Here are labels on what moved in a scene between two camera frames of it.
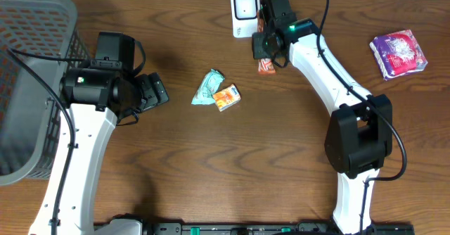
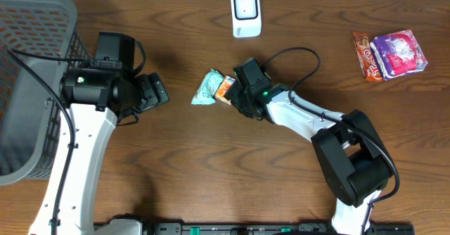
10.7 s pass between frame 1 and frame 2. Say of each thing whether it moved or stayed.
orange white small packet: moved
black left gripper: stayed
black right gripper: moved
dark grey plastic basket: stayed
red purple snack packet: stayed
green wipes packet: stayed
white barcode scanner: stayed
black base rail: stayed
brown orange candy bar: moved
